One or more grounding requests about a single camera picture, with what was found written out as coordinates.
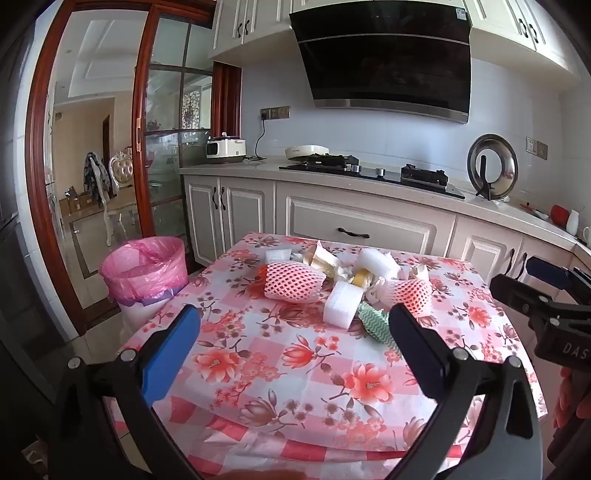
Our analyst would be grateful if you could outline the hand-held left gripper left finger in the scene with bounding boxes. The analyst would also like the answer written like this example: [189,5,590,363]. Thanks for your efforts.
[55,304,204,480]

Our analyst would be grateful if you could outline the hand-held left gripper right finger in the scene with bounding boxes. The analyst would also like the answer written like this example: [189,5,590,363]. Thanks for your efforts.
[383,302,543,480]

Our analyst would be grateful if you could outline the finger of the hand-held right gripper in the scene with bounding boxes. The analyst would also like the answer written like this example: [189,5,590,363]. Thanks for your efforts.
[489,274,557,329]
[525,256,591,291]

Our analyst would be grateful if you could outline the trash bin with pink bag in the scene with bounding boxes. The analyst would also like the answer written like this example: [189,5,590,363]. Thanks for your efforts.
[99,236,191,334]

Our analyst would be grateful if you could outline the printed paper bag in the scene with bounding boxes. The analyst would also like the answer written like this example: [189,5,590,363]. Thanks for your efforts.
[302,240,345,278]

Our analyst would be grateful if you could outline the person's right hand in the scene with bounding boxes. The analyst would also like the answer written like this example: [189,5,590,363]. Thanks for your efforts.
[553,367,591,432]

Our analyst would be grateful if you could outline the green patterned cloth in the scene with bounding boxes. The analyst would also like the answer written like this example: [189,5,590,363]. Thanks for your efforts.
[356,302,402,356]

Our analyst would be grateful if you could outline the small pink foam fruit net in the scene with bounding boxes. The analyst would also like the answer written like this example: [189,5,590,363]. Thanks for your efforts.
[369,277,435,319]

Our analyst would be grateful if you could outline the white foam block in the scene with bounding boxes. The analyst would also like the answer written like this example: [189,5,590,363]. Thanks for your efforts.
[322,280,368,329]

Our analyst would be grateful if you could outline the white foam roll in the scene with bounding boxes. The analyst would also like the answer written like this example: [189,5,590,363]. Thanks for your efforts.
[353,248,402,282]

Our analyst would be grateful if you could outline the pink floral tablecloth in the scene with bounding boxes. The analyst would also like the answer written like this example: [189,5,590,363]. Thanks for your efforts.
[104,231,548,480]

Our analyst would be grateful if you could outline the black lid stand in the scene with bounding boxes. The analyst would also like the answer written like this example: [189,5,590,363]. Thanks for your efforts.
[473,155,495,201]

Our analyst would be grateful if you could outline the steel pot lid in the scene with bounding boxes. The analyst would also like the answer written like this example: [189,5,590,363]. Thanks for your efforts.
[466,134,520,201]

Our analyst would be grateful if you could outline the large pink foam fruit net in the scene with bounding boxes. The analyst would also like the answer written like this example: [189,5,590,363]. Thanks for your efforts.
[263,260,327,304]

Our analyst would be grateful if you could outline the dark grey fridge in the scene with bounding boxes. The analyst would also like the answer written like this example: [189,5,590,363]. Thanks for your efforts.
[0,46,84,407]

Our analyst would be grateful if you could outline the white kitchen base cabinet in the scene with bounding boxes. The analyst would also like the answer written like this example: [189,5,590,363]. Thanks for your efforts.
[180,161,591,296]

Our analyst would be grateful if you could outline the cardboard boxes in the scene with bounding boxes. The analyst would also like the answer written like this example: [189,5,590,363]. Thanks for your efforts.
[60,187,100,215]

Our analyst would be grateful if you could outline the black gas stove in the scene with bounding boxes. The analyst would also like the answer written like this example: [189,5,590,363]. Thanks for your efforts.
[278,154,466,200]

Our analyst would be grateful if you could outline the white dining chair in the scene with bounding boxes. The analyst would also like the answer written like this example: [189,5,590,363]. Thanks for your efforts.
[107,152,139,245]

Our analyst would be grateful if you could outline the dark patterned clothing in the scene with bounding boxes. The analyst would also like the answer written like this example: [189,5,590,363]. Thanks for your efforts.
[83,152,112,208]

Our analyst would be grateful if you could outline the white rice cooker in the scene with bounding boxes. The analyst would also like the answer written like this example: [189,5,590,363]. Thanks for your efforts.
[205,134,247,164]

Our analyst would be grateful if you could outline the wooden sliding glass door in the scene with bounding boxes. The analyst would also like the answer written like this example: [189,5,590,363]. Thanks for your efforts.
[131,0,243,243]

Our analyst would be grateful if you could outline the white electric pan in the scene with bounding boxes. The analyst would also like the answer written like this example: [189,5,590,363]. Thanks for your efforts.
[284,144,331,162]

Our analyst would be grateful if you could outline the white upper cabinet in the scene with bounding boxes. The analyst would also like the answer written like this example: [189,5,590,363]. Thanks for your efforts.
[464,0,583,79]
[208,0,296,61]

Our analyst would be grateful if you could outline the black range hood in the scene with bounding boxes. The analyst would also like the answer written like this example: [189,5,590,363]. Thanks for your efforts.
[288,0,472,124]

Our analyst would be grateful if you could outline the red wooden door frame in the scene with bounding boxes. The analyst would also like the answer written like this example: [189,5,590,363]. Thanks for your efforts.
[25,0,153,337]

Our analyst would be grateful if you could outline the black power cable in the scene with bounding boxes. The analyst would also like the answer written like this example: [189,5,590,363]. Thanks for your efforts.
[243,117,269,162]

